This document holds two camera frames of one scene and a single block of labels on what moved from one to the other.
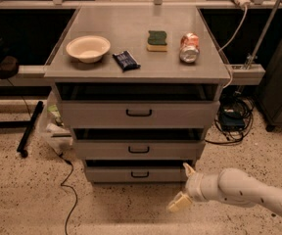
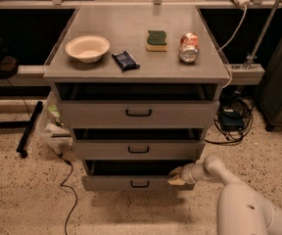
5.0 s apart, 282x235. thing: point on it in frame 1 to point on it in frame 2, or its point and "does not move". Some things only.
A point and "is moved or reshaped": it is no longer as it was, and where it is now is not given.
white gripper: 193,184 to 189,175
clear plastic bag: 56,131 does not move
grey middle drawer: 140,149 does not move
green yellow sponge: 157,41 does not move
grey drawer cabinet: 138,87 does not move
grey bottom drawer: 136,171 is moved or reshaped
